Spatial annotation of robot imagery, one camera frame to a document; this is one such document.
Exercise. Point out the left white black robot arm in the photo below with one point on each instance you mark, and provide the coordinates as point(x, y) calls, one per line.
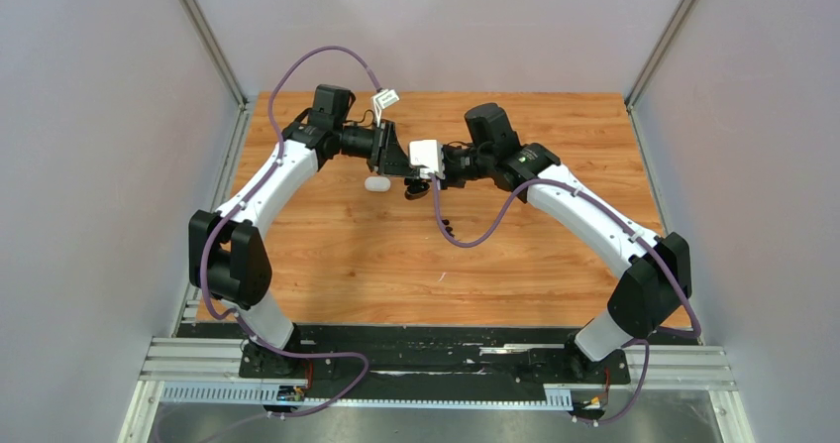
point(227, 258)

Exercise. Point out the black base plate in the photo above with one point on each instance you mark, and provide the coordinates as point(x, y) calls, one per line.
point(355, 341)

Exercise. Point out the aluminium frame rail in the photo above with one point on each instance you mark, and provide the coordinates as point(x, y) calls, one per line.
point(660, 367)

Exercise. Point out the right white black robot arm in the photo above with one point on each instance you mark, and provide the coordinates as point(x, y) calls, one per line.
point(653, 271)

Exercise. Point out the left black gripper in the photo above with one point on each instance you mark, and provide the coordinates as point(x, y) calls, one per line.
point(387, 158)

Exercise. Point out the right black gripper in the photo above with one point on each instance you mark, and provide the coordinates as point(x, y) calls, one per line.
point(447, 182)

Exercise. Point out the white earbud charging case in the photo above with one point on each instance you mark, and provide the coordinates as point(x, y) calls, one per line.
point(377, 184)

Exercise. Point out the black earbud case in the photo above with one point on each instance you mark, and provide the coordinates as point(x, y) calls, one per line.
point(416, 188)

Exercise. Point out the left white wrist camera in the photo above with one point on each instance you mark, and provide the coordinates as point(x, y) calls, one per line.
point(380, 101)

